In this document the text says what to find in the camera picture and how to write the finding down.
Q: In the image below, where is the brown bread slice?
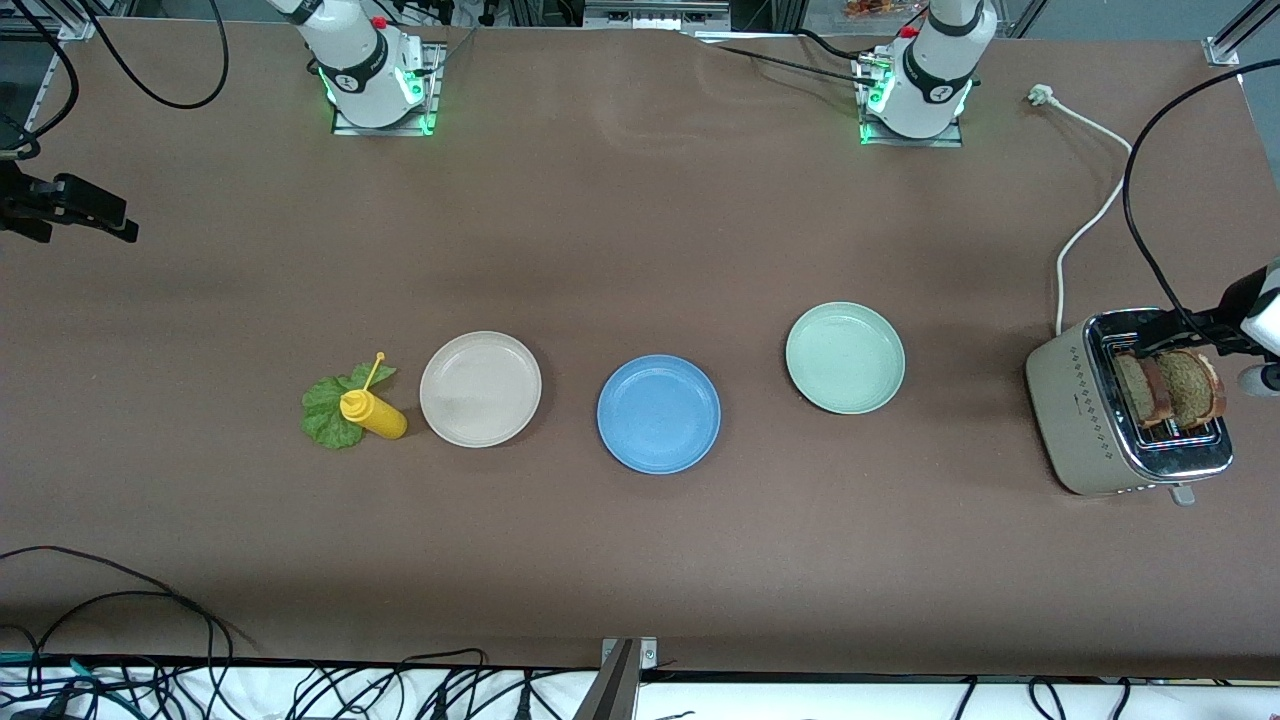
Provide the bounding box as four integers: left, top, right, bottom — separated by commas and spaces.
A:
1155, 347, 1229, 431
1112, 348, 1174, 429

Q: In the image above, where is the green lettuce leaf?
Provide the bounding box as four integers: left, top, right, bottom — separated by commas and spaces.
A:
300, 364, 398, 450

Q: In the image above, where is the yellow squeeze sauce bottle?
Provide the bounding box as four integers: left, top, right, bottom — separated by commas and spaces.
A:
339, 351, 409, 442

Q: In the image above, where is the pale green round plate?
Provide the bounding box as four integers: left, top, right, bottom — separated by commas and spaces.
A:
785, 301, 907, 416

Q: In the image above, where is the beige round plate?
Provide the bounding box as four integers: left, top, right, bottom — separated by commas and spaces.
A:
419, 330, 543, 449

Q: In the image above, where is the blue round plate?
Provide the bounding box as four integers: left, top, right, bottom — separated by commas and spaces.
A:
596, 354, 722, 476

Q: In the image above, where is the beige chrome toaster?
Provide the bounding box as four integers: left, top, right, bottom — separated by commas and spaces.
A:
1024, 306, 1235, 507

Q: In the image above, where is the grey metal box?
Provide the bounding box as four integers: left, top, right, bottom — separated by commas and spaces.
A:
583, 0, 733, 33

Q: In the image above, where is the black looped cable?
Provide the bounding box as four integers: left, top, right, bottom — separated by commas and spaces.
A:
0, 0, 81, 161

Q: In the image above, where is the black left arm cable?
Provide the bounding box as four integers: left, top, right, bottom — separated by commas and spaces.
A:
1122, 58, 1280, 341

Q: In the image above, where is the aluminium frame profile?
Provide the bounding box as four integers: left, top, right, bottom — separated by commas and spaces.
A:
1203, 0, 1280, 69
20, 18, 99, 131

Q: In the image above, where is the white toaster power cord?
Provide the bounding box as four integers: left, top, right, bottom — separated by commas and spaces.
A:
1028, 84, 1135, 337

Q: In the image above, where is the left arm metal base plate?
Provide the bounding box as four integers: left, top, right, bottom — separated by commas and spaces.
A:
856, 50, 967, 149

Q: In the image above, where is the long black cable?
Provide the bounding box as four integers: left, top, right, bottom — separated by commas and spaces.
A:
0, 545, 259, 656
28, 590, 237, 696

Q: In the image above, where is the teal cable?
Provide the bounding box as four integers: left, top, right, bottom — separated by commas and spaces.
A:
0, 650, 136, 716

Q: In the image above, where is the thin black cable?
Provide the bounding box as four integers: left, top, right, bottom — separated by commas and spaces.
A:
690, 28, 886, 89

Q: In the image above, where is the aluminium bracket profile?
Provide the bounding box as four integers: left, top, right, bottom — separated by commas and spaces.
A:
573, 636, 661, 720

